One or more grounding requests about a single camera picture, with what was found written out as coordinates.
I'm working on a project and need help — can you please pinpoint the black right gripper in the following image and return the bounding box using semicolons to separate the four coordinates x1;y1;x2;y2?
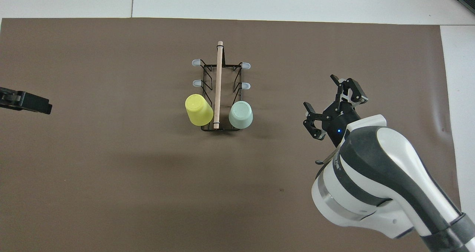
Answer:
303;74;369;147

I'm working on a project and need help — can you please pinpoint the pale green plastic cup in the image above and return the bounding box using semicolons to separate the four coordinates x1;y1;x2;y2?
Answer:
228;101;254;130

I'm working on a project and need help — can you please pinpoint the yellow plastic cup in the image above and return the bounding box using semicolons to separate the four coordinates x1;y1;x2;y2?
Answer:
185;94;214;127

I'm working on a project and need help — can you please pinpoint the brown table mat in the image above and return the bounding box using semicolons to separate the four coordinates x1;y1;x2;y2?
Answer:
0;17;466;252

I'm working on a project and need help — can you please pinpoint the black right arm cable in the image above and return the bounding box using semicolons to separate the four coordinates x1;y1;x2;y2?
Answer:
315;150;340;166

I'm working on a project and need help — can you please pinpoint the black wire cup rack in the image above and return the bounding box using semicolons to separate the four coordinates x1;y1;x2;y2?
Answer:
191;41;251;132

